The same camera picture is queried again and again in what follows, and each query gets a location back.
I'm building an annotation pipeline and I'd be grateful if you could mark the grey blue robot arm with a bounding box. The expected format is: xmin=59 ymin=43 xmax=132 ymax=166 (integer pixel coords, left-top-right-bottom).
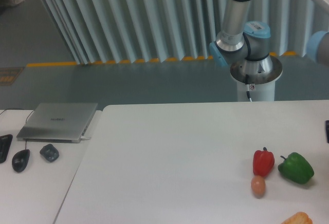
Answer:
xmin=209 ymin=0 xmax=328 ymax=102

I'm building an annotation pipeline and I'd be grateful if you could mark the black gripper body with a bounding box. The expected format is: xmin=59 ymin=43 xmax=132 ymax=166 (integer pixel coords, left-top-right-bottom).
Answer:
xmin=325 ymin=120 xmax=329 ymax=143

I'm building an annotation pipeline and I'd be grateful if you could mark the dark grey small controller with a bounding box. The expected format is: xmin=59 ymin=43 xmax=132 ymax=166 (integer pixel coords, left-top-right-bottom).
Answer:
xmin=40 ymin=144 xmax=60 ymax=163

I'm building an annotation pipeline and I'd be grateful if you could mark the red bell pepper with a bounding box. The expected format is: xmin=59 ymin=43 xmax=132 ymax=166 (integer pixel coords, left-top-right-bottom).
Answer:
xmin=252 ymin=147 xmax=275 ymax=177

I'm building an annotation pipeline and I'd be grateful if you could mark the brown egg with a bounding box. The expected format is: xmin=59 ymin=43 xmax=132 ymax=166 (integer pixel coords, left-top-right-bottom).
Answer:
xmin=250 ymin=175 xmax=266 ymax=198

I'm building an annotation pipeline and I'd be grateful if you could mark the orange bread piece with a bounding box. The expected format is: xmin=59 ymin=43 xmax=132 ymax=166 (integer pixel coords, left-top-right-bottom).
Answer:
xmin=282 ymin=212 xmax=313 ymax=224

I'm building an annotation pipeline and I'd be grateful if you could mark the corrugated white partition screen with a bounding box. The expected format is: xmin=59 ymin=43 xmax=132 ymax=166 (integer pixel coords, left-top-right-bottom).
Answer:
xmin=41 ymin=0 xmax=328 ymax=64

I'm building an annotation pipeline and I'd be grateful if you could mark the silver closed laptop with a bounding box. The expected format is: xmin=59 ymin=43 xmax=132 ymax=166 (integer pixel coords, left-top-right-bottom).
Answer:
xmin=16 ymin=103 xmax=98 ymax=143

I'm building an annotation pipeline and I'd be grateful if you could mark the black computer mouse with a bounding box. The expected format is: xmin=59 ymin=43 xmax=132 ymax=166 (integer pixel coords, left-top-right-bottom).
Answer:
xmin=12 ymin=149 xmax=30 ymax=173

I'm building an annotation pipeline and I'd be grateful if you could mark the green bell pepper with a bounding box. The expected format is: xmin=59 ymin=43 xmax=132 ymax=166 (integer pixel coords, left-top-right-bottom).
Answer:
xmin=278 ymin=152 xmax=314 ymax=184

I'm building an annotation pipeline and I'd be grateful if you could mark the black keyboard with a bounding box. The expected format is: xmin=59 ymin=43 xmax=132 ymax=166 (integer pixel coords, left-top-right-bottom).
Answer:
xmin=0 ymin=134 xmax=13 ymax=163

